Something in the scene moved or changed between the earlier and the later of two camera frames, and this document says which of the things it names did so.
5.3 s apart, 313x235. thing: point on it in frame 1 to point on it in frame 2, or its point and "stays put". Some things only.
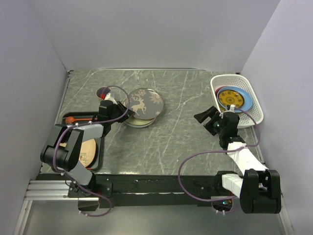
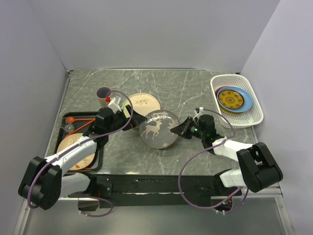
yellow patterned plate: x=230 y=97 stays put
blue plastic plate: x=246 y=105 stays put
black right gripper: x=212 y=112 to x=182 y=129
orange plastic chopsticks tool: x=70 y=119 stays put
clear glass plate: x=147 y=104 to x=156 y=133
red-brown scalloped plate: x=217 y=89 stays put
